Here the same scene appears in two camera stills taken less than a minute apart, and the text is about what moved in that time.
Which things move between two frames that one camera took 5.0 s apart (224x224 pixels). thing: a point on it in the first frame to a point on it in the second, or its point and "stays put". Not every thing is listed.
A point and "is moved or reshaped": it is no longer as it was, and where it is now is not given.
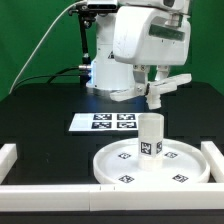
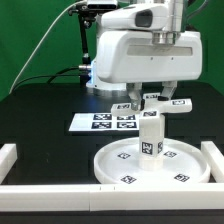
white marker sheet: x=105 y=122 stays put
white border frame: x=110 y=197 stays put
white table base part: x=151 y=93 is moved or reshaped
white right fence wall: x=215 y=160 stays put
